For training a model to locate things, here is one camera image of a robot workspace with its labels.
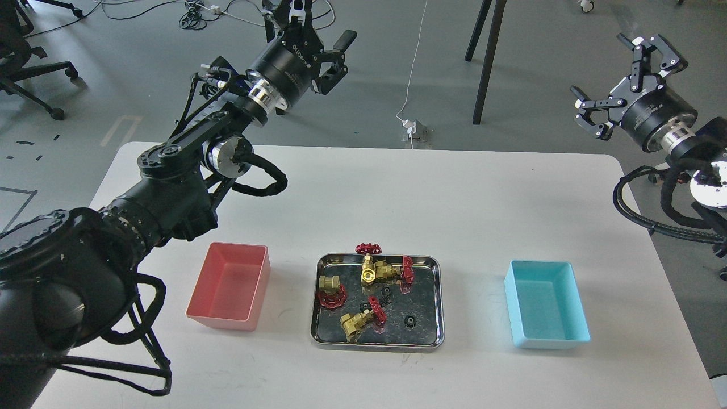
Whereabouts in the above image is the brass valve red handle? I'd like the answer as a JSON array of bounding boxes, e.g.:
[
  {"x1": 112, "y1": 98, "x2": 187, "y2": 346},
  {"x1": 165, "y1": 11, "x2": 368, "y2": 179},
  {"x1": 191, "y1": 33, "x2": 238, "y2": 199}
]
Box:
[
  {"x1": 316, "y1": 275, "x2": 347, "y2": 309},
  {"x1": 355, "y1": 243, "x2": 382, "y2": 286},
  {"x1": 340, "y1": 296, "x2": 387, "y2": 343},
  {"x1": 374, "y1": 256, "x2": 415, "y2": 285}
]

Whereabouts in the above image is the white power adapter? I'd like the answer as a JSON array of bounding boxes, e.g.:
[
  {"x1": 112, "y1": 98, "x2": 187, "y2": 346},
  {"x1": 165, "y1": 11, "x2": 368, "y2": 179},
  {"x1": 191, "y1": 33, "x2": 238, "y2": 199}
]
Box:
[{"x1": 402, "y1": 119, "x2": 429, "y2": 142}]

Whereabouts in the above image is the silver metal tray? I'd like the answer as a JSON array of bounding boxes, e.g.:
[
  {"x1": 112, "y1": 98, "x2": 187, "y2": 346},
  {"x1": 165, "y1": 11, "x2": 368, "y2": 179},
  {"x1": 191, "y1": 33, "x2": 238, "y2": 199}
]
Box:
[{"x1": 311, "y1": 253, "x2": 444, "y2": 351}]

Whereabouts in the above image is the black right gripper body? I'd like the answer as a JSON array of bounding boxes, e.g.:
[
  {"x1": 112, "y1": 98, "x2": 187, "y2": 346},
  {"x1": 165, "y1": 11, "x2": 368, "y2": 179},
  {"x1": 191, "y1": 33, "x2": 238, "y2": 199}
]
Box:
[{"x1": 608, "y1": 74, "x2": 698, "y2": 152}]

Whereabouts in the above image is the brass valve red handle bottom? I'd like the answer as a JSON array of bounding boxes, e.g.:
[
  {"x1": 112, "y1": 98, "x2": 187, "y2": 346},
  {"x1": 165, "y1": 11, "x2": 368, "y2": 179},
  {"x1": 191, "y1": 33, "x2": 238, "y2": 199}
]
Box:
[{"x1": 340, "y1": 296, "x2": 387, "y2": 343}]

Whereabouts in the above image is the black stand leg right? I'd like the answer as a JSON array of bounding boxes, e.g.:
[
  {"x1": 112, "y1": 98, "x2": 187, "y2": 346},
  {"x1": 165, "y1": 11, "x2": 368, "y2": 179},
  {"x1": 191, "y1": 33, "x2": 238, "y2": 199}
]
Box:
[{"x1": 465, "y1": 1, "x2": 507, "y2": 125}]

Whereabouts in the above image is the black cable bundle on floor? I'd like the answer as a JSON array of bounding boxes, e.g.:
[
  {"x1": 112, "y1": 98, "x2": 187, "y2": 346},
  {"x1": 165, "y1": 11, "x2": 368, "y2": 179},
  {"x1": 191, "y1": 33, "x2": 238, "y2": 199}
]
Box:
[{"x1": 178, "y1": 0, "x2": 337, "y2": 32}]

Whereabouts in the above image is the light blue plastic box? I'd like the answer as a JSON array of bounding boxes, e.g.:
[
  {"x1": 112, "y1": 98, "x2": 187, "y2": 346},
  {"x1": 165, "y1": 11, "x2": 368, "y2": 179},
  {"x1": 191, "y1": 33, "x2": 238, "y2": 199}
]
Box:
[{"x1": 504, "y1": 260, "x2": 591, "y2": 350}]

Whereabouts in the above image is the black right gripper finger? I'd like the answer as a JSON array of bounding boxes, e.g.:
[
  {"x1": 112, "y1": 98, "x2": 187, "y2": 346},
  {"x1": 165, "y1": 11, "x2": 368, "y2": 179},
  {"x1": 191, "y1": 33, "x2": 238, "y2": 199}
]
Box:
[
  {"x1": 616, "y1": 33, "x2": 689, "y2": 93},
  {"x1": 570, "y1": 86, "x2": 628, "y2": 141}
]

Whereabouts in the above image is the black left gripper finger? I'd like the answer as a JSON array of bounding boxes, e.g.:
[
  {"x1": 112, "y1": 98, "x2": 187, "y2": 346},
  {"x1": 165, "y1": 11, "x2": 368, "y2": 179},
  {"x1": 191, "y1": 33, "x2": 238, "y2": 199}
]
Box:
[
  {"x1": 311, "y1": 30, "x2": 357, "y2": 95},
  {"x1": 262, "y1": 0, "x2": 312, "y2": 43}
]

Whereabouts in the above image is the black office chair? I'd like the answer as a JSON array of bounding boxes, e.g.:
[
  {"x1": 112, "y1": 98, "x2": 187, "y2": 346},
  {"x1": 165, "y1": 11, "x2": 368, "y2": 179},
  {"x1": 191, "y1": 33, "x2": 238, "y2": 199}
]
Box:
[{"x1": 1, "y1": 1, "x2": 78, "y2": 120}]

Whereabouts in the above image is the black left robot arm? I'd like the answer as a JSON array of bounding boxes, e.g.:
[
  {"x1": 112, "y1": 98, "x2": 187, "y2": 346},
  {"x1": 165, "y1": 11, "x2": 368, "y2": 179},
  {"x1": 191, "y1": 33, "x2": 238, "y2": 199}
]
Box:
[{"x1": 2, "y1": 1, "x2": 357, "y2": 408}]

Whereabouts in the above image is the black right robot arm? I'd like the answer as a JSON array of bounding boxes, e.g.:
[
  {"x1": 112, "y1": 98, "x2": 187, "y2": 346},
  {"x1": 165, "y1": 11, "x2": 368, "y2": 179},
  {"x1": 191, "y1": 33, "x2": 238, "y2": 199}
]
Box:
[{"x1": 570, "y1": 34, "x2": 726, "y2": 259}]

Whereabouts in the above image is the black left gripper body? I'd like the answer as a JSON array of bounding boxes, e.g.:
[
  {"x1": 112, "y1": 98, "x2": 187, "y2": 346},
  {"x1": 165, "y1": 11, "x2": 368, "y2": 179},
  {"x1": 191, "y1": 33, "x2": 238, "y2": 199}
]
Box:
[{"x1": 247, "y1": 26, "x2": 324, "y2": 113}]

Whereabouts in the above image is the white cable on floor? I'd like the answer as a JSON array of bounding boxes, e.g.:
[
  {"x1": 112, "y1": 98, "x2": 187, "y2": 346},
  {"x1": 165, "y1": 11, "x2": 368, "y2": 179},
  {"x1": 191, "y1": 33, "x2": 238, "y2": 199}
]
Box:
[{"x1": 396, "y1": 0, "x2": 429, "y2": 149}]

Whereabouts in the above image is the pink plastic box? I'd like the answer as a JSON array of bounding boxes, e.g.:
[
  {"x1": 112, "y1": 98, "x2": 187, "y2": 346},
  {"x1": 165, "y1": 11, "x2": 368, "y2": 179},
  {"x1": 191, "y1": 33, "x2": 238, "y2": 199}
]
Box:
[{"x1": 185, "y1": 243, "x2": 271, "y2": 332}]

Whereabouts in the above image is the brass valve red handle top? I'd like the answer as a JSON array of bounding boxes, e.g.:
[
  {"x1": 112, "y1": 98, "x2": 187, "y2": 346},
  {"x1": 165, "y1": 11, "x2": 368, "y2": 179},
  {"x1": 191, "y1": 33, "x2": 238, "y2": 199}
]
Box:
[{"x1": 355, "y1": 243, "x2": 382, "y2": 286}]

